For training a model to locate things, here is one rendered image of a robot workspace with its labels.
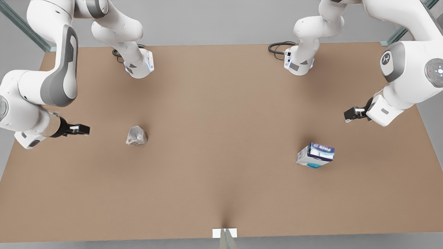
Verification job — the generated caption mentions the grey crumpled bag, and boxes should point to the grey crumpled bag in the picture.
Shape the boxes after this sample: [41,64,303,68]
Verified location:
[125,126,148,146]

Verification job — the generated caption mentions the white and blue box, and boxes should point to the white and blue box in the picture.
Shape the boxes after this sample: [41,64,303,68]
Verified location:
[296,142,335,169]

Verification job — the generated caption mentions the black cable loop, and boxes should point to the black cable loop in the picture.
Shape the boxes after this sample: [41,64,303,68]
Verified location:
[112,44,146,64]
[268,41,298,61]

